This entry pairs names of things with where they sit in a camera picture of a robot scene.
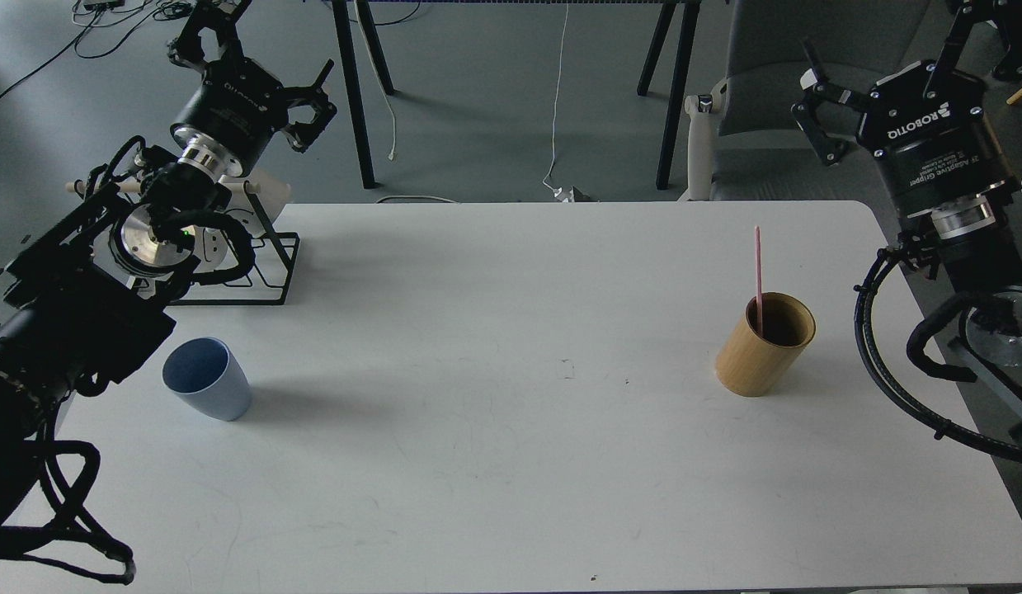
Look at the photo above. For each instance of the bamboo cylinder holder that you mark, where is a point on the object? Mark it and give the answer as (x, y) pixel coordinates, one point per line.
(771, 334)

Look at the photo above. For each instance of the black wire cup rack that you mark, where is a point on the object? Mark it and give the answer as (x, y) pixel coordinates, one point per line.
(263, 268)

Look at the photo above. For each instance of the light blue plastic cup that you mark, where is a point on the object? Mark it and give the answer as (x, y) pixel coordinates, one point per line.
(204, 374)

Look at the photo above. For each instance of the black table legs left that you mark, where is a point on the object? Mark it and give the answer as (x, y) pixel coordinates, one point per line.
(351, 75)

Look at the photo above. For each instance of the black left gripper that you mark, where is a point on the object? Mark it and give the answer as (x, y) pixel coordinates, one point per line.
(230, 103)

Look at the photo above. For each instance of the white mug on rack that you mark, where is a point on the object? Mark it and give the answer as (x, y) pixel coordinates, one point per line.
(272, 195)

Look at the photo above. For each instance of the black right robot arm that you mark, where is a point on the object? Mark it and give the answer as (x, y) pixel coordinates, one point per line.
(975, 335)

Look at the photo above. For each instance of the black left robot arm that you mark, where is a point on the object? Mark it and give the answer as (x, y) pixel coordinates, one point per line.
(90, 295)

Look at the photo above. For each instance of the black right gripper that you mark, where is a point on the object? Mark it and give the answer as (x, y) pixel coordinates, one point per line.
(931, 132)

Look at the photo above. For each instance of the grey office chair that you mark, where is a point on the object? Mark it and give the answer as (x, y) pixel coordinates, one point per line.
(743, 141)

